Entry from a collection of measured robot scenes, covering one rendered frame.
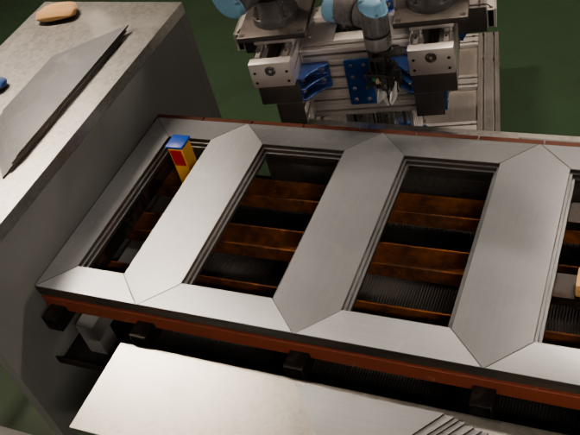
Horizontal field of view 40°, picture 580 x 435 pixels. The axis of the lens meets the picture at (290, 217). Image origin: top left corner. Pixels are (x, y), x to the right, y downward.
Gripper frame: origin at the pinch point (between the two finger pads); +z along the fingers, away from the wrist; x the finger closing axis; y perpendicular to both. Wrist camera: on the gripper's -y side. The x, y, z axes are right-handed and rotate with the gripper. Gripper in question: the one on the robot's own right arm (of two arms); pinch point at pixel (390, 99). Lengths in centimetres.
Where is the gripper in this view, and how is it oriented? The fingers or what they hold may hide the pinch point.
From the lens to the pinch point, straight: 241.5
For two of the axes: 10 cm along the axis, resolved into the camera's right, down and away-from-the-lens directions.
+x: 9.1, 1.1, -4.0
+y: -3.5, 7.0, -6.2
